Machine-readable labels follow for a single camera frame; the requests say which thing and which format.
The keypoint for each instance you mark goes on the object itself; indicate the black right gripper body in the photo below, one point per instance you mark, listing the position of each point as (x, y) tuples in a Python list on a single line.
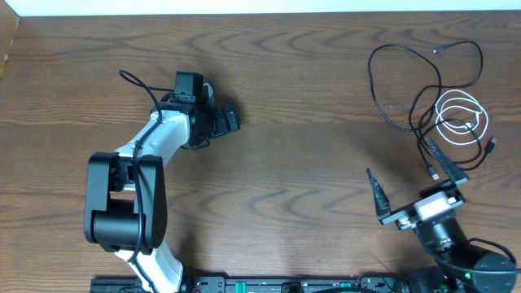
[(444, 186)]

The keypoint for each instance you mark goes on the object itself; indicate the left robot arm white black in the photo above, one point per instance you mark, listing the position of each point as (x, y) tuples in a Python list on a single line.
[(125, 197)]

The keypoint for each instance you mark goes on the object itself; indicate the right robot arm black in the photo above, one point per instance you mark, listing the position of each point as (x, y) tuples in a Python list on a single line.
[(462, 264)]

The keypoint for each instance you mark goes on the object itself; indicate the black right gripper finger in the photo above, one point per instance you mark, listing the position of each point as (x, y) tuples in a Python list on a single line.
[(455, 175), (381, 201)]

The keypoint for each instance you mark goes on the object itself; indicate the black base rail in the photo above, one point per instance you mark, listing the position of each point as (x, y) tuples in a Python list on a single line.
[(281, 285)]

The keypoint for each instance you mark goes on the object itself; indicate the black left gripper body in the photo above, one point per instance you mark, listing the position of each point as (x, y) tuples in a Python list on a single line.
[(219, 124)]

